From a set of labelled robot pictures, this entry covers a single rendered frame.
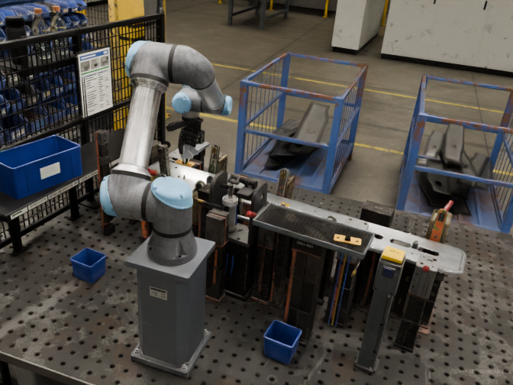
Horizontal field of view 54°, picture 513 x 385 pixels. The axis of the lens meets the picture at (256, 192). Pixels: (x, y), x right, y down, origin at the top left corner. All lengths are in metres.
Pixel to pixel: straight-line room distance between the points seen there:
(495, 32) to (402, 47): 1.51
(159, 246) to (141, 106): 0.41
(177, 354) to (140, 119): 0.75
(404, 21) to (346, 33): 1.01
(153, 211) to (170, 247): 0.12
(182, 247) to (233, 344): 0.49
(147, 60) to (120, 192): 0.39
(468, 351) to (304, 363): 0.61
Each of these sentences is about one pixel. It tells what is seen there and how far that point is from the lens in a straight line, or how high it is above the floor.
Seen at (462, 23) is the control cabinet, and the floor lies 0.78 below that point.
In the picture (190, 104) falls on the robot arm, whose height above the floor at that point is 1.39.
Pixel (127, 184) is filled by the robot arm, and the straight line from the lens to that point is 1.48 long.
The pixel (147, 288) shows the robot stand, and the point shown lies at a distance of 1.59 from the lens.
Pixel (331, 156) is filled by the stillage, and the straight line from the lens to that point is 3.89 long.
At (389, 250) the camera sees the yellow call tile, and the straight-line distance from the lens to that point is 1.60.
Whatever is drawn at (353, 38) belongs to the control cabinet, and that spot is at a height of 0.29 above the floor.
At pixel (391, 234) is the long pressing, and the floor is 1.00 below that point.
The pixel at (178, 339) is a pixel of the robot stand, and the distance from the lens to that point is 1.67.
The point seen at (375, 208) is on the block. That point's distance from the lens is 2.10.
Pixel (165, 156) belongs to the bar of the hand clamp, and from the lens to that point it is 2.03.
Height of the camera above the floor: 2.01
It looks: 28 degrees down
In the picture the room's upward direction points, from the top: 5 degrees clockwise
